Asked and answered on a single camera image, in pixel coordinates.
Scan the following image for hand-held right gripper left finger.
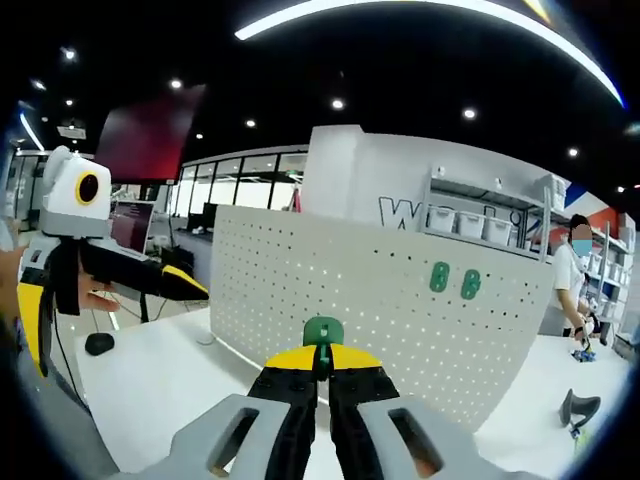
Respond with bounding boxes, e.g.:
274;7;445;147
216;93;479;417
114;343;321;480

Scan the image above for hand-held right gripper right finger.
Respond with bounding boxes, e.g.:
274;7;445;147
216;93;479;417
327;344;544;480

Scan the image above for green hook assembly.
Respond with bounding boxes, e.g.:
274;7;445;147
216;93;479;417
428;260;450;294
303;315;346;381
459;268;482;301

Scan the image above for white perforated mounting plate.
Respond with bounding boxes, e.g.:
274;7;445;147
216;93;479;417
195;203;554;435

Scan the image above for person's left hand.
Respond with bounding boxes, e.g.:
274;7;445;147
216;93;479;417
79;275;122;314

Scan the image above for black computer mouse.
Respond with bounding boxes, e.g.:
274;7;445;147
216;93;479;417
83;331;117;357

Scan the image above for large hanging dark screen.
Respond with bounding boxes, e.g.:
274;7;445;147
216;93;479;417
93;83;208;185

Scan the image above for grey curved stand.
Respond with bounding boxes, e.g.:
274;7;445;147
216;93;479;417
558;388;602;429

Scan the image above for white storage bin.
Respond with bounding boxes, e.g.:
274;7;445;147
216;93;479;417
485;215;514;241
428;207;456;232
457;210;485;236

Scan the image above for grey metal shelf rack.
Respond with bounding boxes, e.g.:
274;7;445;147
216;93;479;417
422;162;556;264

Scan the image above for person in white shirt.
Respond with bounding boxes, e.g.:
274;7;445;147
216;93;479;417
587;219;632;346

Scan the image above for ceiling spotlights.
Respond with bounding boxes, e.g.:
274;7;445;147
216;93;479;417
32;47;626;194

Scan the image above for stack of white boxes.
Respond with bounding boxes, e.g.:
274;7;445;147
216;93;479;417
537;174;571;206

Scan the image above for ceiling light strip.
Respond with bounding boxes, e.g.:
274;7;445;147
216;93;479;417
234;0;626;109

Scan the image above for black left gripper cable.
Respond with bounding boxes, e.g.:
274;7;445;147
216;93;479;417
49;314;94;416

